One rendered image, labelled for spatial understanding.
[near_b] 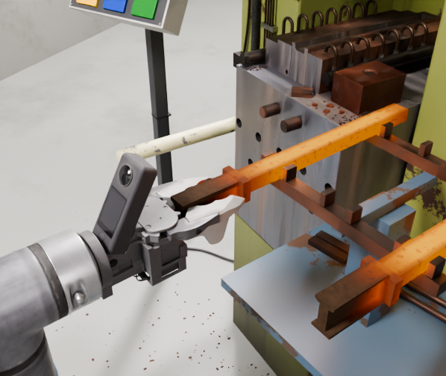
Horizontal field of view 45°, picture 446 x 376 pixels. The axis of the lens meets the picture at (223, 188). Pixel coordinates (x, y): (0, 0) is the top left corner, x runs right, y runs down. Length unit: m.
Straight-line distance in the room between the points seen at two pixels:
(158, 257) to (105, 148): 2.19
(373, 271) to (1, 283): 0.38
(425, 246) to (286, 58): 0.71
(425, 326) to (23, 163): 2.23
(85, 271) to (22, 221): 1.81
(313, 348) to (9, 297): 0.47
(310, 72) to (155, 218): 0.64
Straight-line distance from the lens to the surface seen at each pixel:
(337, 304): 0.54
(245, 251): 1.57
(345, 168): 1.11
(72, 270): 0.60
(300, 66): 1.21
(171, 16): 1.46
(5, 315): 0.60
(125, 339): 1.85
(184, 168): 2.61
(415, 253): 0.64
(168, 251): 0.67
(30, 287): 0.60
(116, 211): 0.62
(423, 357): 0.90
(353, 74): 1.13
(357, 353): 0.88
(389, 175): 1.24
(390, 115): 0.92
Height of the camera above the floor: 1.41
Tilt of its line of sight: 35 degrees down
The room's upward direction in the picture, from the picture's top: straight up
